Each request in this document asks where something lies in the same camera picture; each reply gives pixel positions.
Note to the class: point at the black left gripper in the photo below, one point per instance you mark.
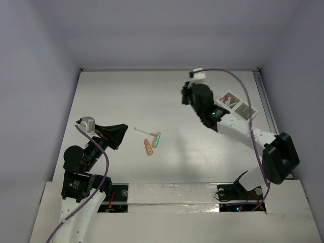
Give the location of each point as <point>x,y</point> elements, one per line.
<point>108,138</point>

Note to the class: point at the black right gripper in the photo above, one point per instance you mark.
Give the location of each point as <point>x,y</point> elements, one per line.
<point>187,90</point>

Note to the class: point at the orange highlighter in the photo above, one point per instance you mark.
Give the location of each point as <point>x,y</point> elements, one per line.
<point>148,147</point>

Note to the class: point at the peach capped white marker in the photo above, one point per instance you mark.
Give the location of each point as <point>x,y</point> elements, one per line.
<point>145,132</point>

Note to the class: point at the green translucent highlighter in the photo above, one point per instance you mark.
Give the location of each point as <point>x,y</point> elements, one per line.
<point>156,140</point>

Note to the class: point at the magenta capped white marker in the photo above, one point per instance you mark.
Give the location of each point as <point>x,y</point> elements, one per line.
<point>225,98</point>

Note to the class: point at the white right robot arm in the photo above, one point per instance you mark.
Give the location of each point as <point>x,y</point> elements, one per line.
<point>224,122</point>

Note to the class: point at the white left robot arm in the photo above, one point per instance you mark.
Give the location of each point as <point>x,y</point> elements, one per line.
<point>82,192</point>

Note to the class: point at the white slotted organizer box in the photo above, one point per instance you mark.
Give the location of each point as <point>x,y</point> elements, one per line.
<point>238,107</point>

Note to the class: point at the white front platform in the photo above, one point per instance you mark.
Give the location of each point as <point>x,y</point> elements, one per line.
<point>287,218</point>

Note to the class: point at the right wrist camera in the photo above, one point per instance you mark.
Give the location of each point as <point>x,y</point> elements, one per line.
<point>197,75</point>

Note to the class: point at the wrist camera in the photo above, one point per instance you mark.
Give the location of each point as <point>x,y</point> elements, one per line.
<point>86,124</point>
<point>197,75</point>

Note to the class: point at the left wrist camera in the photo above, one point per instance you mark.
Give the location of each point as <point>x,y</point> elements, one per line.
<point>86,124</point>

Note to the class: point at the aluminium rail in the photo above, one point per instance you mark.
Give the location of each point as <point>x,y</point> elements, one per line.
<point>265,101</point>

